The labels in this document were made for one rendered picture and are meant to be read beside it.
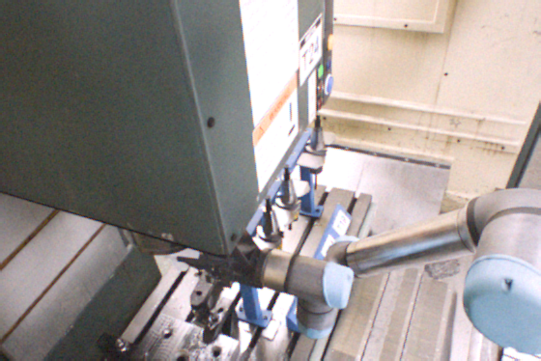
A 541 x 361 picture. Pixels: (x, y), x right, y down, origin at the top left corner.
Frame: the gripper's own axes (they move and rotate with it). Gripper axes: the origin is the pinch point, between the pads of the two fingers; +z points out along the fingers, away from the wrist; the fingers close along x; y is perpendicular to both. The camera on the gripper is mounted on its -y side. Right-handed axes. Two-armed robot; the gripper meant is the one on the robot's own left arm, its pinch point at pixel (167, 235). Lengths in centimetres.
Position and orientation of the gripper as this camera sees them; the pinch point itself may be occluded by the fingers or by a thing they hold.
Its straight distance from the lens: 91.4
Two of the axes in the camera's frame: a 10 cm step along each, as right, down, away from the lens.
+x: 3.4, -7.1, 6.2
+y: 0.4, 6.7, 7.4
